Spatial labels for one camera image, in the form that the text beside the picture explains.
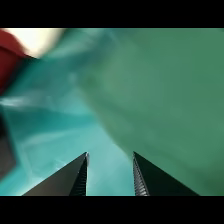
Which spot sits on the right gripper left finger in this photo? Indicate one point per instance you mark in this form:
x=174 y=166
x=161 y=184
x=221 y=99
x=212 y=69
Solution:
x=66 y=180

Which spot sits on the dark green shirt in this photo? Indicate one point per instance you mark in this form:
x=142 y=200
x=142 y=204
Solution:
x=166 y=100

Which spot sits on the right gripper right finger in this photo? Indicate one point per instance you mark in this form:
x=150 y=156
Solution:
x=156 y=181

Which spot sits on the red garment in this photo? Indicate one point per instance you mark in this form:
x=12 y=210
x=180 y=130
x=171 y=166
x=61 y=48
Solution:
x=8 y=63

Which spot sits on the cream garment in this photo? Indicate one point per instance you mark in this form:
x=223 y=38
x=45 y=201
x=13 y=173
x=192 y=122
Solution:
x=36 y=40

